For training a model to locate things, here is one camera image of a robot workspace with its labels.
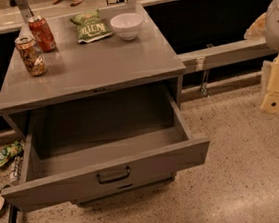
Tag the orange patterned drink can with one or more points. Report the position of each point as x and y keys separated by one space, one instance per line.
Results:
x=31 y=55

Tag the grey drawer cabinet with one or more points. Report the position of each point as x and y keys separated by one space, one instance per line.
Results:
x=76 y=71

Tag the red soda can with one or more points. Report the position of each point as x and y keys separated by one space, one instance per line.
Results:
x=42 y=33

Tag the open grey top drawer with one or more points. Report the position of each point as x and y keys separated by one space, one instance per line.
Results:
x=68 y=144

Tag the white bowl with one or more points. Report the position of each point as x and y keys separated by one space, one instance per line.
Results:
x=127 y=26

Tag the green chip bag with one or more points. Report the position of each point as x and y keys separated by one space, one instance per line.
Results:
x=90 y=27

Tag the white packet on floor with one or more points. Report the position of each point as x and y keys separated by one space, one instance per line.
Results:
x=15 y=172

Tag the green snack bag on floor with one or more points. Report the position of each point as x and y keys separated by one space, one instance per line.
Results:
x=9 y=152

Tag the black drawer handle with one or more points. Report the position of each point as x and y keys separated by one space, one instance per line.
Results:
x=104 y=178

